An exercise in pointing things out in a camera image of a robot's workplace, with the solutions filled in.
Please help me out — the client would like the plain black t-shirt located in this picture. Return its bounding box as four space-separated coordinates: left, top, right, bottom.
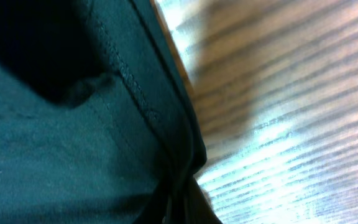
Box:
0 0 219 224

